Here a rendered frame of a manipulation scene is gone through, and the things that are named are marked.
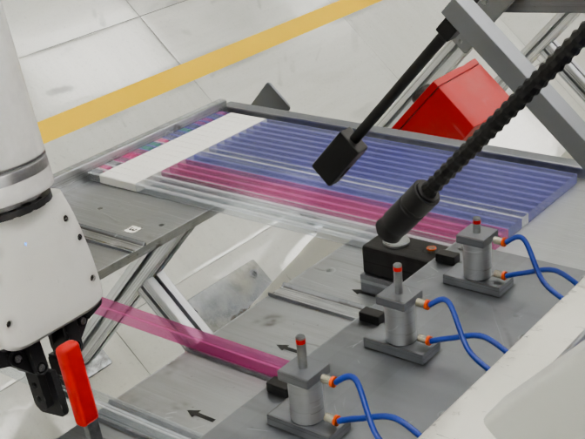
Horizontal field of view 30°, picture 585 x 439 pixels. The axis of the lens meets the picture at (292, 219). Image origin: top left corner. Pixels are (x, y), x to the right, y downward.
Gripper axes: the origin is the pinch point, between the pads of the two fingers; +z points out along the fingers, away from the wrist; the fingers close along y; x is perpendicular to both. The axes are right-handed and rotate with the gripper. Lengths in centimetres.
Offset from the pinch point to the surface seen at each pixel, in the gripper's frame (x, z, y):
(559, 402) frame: -51, -14, -11
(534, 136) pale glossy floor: 78, 54, 222
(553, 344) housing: -36.5, -1.4, 13.7
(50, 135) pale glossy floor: 114, 9, 88
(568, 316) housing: -35.8, -1.5, 17.6
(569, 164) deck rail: -16, 2, 58
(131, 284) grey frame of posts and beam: 66, 25, 61
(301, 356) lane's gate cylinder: -27.1, -6.4, -0.2
